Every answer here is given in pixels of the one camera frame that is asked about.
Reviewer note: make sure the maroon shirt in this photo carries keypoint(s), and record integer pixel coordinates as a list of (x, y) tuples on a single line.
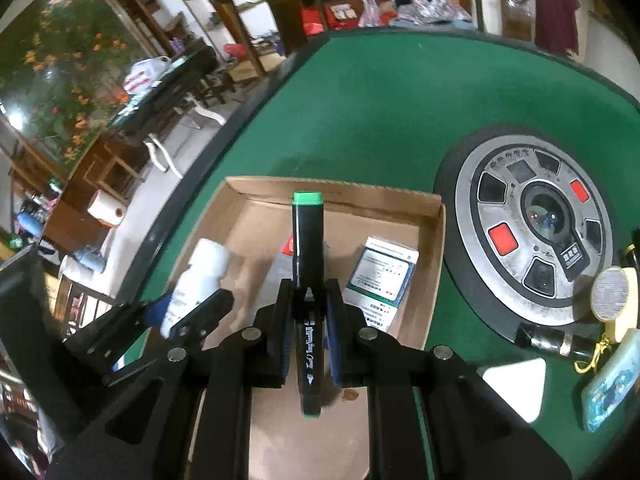
[(555, 5)]

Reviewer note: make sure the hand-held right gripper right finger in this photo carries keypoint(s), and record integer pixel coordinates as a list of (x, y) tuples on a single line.
[(336, 350)]

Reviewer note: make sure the green cap black marker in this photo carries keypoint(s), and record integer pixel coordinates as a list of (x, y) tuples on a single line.
[(306, 230)]

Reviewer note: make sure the floral cloth pile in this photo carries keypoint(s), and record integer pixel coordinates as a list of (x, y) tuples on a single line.
[(435, 2)]

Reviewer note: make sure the teal tissue pack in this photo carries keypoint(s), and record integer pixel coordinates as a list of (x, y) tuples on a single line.
[(610, 390)]

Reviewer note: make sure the white charger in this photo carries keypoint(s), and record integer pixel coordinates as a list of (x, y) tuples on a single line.
[(515, 385)]

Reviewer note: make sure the white plastic bottle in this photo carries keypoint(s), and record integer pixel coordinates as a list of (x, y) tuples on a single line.
[(200, 270)]

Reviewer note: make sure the pink plastic bag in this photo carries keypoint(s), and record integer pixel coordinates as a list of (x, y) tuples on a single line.
[(370, 12)]

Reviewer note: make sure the black lighter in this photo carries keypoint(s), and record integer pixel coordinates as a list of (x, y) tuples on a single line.
[(540, 340)]

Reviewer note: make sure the black side table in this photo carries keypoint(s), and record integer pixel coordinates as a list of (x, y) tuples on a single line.
[(165, 95)]

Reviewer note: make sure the white green medicine box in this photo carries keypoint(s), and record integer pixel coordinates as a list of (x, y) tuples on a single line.
[(382, 275)]

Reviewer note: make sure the paper towel roll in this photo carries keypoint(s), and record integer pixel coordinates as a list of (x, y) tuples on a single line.
[(102, 205)]

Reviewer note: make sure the white plastic bag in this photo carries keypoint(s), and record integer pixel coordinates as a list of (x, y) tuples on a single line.
[(142, 75)]

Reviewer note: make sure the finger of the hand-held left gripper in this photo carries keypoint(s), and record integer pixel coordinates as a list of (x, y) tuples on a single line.
[(115, 325), (205, 310)]

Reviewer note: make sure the wooden chair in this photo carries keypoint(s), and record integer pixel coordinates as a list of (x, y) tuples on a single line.
[(290, 10)]

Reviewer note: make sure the cardboard box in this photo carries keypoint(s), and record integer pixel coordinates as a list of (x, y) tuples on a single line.
[(250, 220)]

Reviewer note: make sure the flower wall mural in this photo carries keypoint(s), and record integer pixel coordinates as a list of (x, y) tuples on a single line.
[(60, 60)]

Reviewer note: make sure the red box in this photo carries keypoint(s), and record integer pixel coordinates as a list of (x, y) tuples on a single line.
[(287, 247)]

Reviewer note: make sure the round table control panel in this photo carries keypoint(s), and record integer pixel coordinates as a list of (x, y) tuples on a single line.
[(500, 200)]

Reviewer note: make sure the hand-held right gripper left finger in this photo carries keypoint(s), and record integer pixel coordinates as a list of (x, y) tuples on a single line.
[(272, 350)]

